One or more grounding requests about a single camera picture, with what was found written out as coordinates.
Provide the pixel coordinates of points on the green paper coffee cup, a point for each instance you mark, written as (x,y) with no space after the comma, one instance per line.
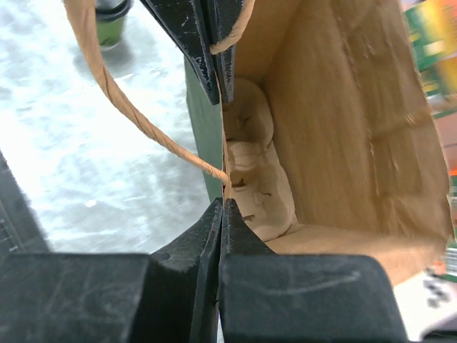
(109,26)

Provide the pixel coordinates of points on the black plastic cup lid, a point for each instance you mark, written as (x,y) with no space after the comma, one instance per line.
(110,9)

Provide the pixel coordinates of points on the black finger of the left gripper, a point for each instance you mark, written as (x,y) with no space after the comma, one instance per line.
(220,17)
(183,21)

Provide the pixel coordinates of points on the brown two-cup carrier tray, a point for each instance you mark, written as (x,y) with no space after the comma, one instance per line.
(258,181)

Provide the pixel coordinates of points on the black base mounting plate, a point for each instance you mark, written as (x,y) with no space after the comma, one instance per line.
(19,229)

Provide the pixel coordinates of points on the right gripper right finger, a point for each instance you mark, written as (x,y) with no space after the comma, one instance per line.
(268,297)

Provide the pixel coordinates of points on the green paper gift bag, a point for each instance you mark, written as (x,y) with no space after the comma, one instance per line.
(353,130)

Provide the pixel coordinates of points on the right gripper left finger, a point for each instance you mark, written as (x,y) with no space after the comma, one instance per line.
(167,296)

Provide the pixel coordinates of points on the orange green crayon box right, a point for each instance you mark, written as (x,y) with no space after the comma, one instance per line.
(432,31)

